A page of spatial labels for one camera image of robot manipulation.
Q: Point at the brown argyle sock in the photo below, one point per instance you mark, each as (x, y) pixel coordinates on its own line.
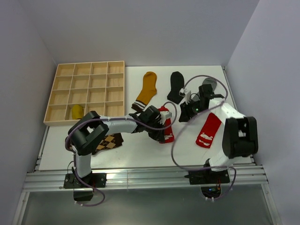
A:
(109, 142)

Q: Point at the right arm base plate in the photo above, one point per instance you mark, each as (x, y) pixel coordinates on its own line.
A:
(208, 177)

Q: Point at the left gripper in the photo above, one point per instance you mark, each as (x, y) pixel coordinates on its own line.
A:
(159, 135)

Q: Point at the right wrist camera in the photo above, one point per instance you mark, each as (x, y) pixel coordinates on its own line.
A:
(186, 94)

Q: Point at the red santa sock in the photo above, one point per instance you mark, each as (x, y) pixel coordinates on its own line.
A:
(208, 131)
(168, 133)

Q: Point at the mustard striped-cuff sock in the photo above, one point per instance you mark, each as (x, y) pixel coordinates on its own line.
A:
(148, 91)

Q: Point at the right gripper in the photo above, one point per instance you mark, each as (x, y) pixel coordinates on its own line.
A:
(185, 111)

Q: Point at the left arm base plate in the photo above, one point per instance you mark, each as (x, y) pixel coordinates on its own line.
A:
(97, 180)

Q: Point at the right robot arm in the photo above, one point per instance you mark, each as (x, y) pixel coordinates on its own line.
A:
(240, 137)

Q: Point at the grey sock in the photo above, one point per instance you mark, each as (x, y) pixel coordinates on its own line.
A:
(210, 81)

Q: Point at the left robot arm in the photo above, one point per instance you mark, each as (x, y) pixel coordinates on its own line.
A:
(84, 137)

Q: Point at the wooden compartment tray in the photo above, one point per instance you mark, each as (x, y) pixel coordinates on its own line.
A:
(96, 86)

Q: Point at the black sock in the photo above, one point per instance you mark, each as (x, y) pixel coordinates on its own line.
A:
(177, 83)

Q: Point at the yellow bear sock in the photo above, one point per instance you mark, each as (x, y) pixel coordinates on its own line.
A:
(77, 112)

